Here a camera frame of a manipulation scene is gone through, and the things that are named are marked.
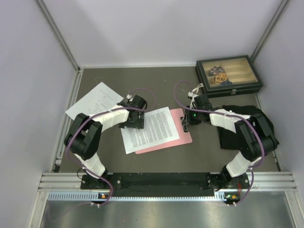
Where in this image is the pink clipboard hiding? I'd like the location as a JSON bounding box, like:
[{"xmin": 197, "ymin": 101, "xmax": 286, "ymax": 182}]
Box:
[{"xmin": 134, "ymin": 108, "xmax": 193, "ymax": 155}]

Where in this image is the dense text paper sheet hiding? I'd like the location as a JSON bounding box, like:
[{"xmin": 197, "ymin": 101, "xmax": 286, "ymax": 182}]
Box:
[{"xmin": 121, "ymin": 107, "xmax": 180, "ymax": 154}]

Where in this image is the form paper sheet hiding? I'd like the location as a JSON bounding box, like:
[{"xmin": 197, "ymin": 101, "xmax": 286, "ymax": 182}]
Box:
[{"xmin": 65, "ymin": 82, "xmax": 123, "ymax": 120}]

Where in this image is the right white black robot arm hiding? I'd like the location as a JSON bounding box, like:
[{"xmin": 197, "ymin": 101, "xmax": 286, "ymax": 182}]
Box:
[{"xmin": 181, "ymin": 93, "xmax": 279, "ymax": 190}]

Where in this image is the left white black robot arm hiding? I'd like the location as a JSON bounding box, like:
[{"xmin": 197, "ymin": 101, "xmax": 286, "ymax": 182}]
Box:
[{"xmin": 64, "ymin": 95, "xmax": 148, "ymax": 190}]

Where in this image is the white ribbon loop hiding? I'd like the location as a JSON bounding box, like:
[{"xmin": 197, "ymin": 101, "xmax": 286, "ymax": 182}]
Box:
[{"xmin": 188, "ymin": 83, "xmax": 204, "ymax": 99}]

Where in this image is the black folded cloth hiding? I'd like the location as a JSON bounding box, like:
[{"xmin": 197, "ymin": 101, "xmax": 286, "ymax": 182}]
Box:
[{"xmin": 217, "ymin": 105, "xmax": 274, "ymax": 150}]

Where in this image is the dark green display box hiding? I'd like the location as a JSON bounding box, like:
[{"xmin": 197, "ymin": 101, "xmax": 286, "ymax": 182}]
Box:
[{"xmin": 195, "ymin": 55, "xmax": 263, "ymax": 98}]

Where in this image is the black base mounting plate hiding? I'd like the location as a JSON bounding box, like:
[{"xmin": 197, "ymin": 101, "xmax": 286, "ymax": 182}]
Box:
[{"xmin": 80, "ymin": 171, "xmax": 250, "ymax": 197}]

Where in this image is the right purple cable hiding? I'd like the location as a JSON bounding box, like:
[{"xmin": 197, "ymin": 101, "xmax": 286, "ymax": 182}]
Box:
[{"xmin": 173, "ymin": 80, "xmax": 266, "ymax": 206}]

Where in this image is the grey slotted cable duct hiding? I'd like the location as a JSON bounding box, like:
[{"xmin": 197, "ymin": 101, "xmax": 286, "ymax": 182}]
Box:
[{"xmin": 47, "ymin": 191, "xmax": 240, "ymax": 202}]

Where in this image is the aluminium front rail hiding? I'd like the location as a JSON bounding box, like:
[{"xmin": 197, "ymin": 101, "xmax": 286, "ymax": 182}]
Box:
[{"xmin": 38, "ymin": 171, "xmax": 297, "ymax": 191}]

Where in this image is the left aluminium frame post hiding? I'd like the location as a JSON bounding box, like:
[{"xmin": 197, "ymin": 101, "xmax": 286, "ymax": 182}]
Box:
[{"xmin": 34, "ymin": 0, "xmax": 80, "ymax": 72}]

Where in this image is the aluminium frame post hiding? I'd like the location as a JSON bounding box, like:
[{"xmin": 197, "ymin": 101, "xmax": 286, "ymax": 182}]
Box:
[
  {"xmin": 34, "ymin": 0, "xmax": 80, "ymax": 72},
  {"xmin": 250, "ymin": 0, "xmax": 291, "ymax": 63}
]

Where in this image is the right aluminium frame post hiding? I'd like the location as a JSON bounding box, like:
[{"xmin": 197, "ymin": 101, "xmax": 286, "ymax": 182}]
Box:
[{"xmin": 250, "ymin": 0, "xmax": 291, "ymax": 63}]

